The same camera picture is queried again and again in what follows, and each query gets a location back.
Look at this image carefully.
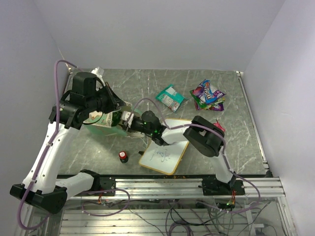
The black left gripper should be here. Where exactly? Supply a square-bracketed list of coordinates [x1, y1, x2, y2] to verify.
[86, 82, 126, 114]

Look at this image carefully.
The teal snack packet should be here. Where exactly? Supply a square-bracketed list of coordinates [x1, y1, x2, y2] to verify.
[156, 84, 186, 112]

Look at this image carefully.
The blue M&M's candy bag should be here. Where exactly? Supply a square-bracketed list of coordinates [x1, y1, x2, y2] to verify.
[198, 80, 225, 103]

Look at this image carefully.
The red snack packet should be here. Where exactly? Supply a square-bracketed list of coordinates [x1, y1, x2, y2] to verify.
[213, 120, 225, 132]

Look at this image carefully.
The purple Fox's berries candy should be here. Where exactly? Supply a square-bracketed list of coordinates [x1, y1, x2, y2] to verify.
[194, 101, 224, 111]

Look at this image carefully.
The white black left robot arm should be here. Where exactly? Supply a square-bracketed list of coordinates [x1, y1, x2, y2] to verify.
[10, 72, 125, 214]

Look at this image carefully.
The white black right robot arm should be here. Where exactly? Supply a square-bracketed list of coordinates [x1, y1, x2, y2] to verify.
[127, 111, 236, 195]

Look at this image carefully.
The small yellow-framed whiteboard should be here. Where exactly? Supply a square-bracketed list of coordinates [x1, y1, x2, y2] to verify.
[139, 119, 191, 175]

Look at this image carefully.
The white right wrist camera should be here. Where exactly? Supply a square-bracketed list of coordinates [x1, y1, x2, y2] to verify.
[122, 111, 134, 130]

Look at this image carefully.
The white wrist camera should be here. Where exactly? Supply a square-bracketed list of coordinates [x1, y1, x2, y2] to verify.
[91, 67, 105, 85]
[122, 111, 134, 130]

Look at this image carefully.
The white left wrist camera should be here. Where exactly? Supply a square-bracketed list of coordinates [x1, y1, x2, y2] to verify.
[91, 67, 105, 85]

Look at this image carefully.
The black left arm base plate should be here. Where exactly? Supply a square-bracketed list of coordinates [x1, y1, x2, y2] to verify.
[81, 177, 116, 197]

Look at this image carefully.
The aluminium frame rail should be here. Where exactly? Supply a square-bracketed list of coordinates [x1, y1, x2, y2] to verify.
[26, 177, 286, 200]

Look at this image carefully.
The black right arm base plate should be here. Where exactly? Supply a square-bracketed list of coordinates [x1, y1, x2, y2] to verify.
[198, 177, 245, 196]

